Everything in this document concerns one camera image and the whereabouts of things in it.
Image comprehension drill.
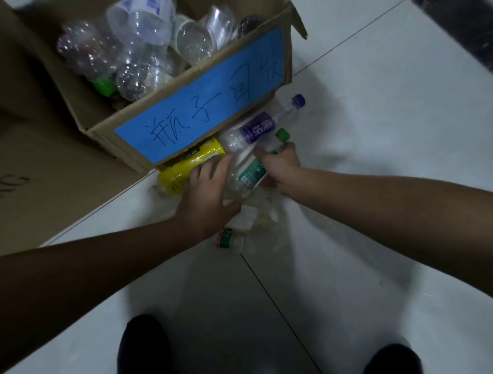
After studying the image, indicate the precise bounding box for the crumpled clear plastic bottle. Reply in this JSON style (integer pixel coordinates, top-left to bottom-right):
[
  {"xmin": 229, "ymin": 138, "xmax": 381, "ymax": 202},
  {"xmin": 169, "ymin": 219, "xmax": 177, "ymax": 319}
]
[{"xmin": 227, "ymin": 185, "xmax": 303, "ymax": 253}]

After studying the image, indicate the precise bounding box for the blue paper label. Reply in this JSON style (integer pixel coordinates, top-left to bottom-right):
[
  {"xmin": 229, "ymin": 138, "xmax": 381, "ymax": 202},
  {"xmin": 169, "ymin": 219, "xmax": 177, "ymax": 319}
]
[{"xmin": 113, "ymin": 27, "xmax": 286, "ymax": 166}]

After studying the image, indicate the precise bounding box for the person's right hand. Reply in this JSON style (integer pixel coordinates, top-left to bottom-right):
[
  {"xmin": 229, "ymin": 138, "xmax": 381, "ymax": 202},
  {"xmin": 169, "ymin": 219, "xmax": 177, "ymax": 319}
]
[{"xmin": 256, "ymin": 142, "xmax": 303, "ymax": 196}]

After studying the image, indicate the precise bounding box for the person's right forearm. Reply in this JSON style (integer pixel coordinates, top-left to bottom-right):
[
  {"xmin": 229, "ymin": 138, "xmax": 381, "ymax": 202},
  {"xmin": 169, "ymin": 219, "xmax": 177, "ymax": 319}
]
[{"xmin": 277, "ymin": 167, "xmax": 493, "ymax": 299}]

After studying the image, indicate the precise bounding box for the brown cardboard box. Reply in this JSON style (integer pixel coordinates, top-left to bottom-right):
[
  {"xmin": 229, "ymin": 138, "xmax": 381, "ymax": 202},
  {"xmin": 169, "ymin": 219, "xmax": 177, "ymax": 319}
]
[{"xmin": 8, "ymin": 0, "xmax": 309, "ymax": 175}]

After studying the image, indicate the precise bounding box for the yellow label plastic bottle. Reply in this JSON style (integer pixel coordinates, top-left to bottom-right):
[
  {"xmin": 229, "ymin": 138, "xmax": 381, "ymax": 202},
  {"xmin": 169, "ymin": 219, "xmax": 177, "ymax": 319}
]
[{"xmin": 158, "ymin": 137, "xmax": 228, "ymax": 195}]

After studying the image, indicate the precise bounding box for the person's left black shoe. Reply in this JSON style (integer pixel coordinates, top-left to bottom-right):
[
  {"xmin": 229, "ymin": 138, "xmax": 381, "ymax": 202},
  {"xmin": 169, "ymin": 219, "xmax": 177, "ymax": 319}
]
[{"xmin": 117, "ymin": 314, "xmax": 175, "ymax": 374}]

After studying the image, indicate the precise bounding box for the clear bottle purple label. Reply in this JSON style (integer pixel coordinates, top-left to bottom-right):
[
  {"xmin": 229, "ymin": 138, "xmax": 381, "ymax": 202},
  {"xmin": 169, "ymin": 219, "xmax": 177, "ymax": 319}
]
[{"xmin": 219, "ymin": 93, "xmax": 306, "ymax": 155}]

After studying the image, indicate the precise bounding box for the person's left hand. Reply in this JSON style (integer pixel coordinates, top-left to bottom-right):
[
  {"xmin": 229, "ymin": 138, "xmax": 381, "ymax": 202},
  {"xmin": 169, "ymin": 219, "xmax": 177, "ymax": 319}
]
[{"xmin": 174, "ymin": 154, "xmax": 249, "ymax": 240}]

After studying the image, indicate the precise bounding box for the small bottle red green label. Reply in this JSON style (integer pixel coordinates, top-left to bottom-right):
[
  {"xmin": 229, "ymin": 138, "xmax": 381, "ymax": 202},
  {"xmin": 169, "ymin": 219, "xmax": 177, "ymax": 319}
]
[{"xmin": 216, "ymin": 228, "xmax": 245, "ymax": 253}]

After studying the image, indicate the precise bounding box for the clear bottle green label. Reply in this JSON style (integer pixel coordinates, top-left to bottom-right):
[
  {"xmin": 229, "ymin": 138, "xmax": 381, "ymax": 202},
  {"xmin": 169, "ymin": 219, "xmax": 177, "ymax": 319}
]
[{"xmin": 223, "ymin": 128, "xmax": 290, "ymax": 202}]

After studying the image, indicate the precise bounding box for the person's left forearm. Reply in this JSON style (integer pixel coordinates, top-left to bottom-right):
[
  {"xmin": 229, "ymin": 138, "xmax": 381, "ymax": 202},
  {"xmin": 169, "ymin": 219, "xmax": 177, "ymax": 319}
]
[{"xmin": 0, "ymin": 214, "xmax": 216, "ymax": 367}]

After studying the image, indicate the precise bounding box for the pile of empty clear bottles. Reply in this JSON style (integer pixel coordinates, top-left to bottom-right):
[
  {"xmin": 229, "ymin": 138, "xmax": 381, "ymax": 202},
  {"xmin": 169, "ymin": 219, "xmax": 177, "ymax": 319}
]
[{"xmin": 56, "ymin": 0, "xmax": 267, "ymax": 103}]

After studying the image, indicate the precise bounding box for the person's right black shoe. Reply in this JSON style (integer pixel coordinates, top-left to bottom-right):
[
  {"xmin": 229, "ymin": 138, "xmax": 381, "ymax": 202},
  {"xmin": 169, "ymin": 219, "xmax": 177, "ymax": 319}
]
[{"xmin": 363, "ymin": 343, "xmax": 425, "ymax": 374}]

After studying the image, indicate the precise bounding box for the person's black shoe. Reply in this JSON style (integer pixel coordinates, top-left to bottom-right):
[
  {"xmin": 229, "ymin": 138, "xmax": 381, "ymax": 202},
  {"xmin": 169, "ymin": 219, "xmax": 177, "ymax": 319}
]
[
  {"xmin": 363, "ymin": 343, "xmax": 425, "ymax": 374},
  {"xmin": 117, "ymin": 314, "xmax": 175, "ymax": 374}
]

